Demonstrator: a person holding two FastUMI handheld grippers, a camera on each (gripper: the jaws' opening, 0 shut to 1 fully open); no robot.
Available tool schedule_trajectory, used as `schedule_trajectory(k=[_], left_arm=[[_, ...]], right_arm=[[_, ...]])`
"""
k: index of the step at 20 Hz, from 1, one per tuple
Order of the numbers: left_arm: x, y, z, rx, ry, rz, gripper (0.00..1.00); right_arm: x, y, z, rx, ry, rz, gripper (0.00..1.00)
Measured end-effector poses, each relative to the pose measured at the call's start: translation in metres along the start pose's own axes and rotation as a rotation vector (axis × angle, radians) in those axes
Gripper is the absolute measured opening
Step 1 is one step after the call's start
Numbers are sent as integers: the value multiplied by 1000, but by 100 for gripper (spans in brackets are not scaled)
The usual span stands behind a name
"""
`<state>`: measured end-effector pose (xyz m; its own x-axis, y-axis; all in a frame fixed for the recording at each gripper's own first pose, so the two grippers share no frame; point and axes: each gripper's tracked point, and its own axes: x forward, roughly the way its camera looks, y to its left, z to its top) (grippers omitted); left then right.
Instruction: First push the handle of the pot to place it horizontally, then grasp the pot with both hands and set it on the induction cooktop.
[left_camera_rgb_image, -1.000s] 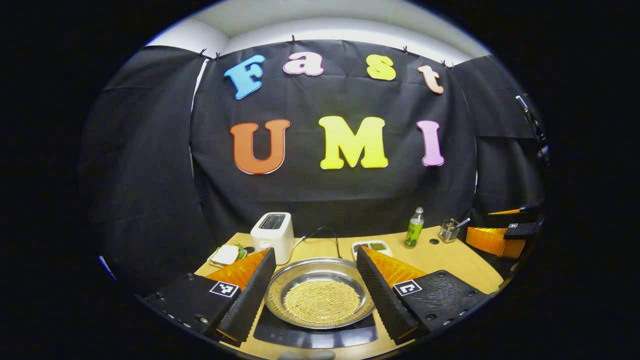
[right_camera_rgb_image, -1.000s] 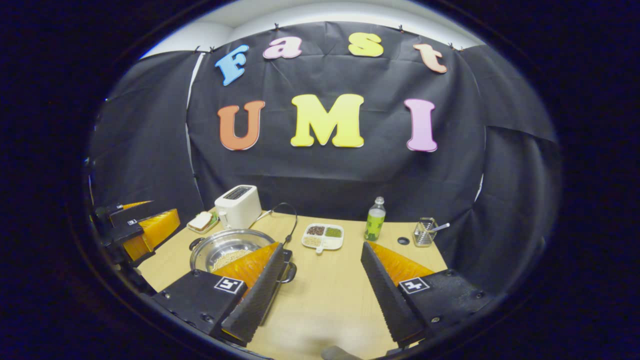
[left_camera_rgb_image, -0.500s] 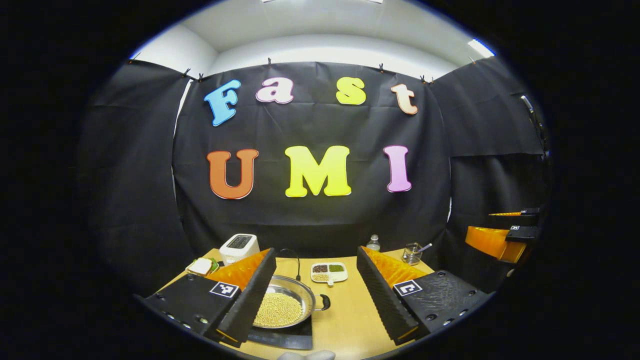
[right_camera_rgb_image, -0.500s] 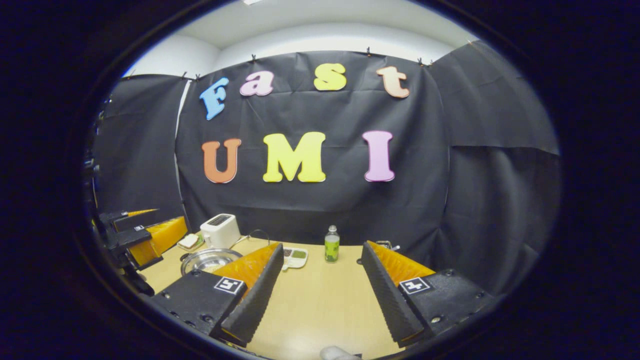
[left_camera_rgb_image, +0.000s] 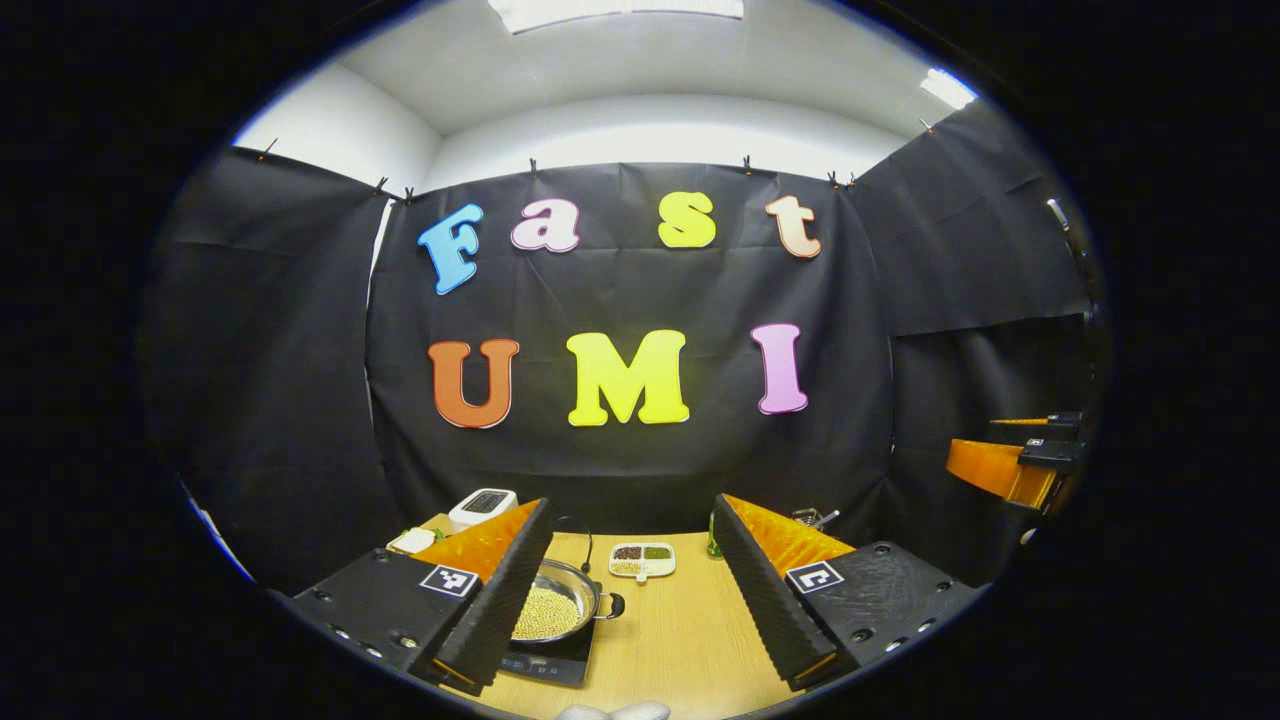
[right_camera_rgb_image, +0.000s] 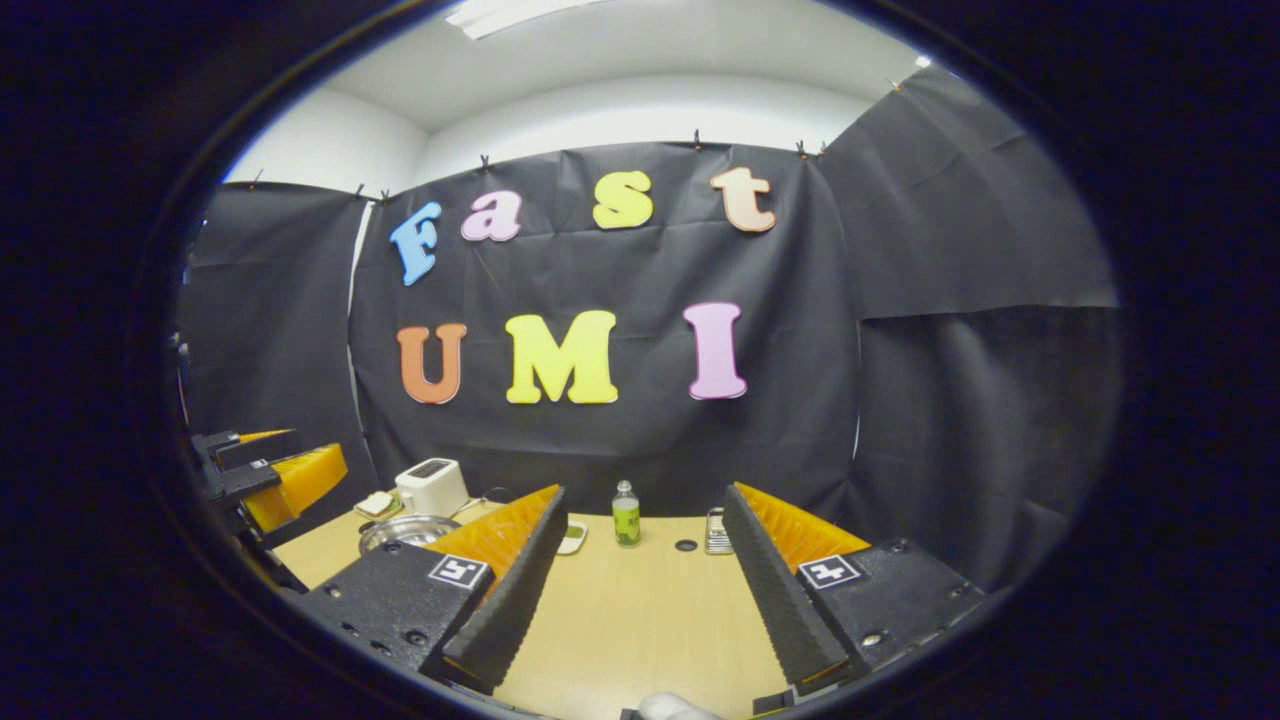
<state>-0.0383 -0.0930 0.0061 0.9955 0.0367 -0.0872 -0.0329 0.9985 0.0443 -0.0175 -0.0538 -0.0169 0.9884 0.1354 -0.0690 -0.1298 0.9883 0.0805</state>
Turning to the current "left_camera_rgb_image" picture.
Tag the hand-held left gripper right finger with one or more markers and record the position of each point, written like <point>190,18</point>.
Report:
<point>765,590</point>

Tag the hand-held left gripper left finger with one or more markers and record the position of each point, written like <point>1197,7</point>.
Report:
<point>505,590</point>

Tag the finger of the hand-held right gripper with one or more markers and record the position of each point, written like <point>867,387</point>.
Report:
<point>985,467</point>
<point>1045,428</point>

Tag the black induction cooktop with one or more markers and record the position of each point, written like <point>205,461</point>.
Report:
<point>550,664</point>

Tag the pile of yellow soybeans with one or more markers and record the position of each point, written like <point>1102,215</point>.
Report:
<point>545,612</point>

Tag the green drink bottle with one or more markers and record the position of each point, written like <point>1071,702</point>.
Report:
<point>713,545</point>

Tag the white toaster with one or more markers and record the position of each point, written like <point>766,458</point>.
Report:
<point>480,515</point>

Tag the plate with sandwich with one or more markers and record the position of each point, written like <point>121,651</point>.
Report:
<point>412,541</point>

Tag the white divided dish of beans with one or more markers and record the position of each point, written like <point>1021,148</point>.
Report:
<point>640,572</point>

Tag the small ceiling light panel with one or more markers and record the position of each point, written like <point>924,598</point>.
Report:
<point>948,88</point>

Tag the large ceiling light panel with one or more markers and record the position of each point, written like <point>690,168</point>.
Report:
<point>615,12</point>

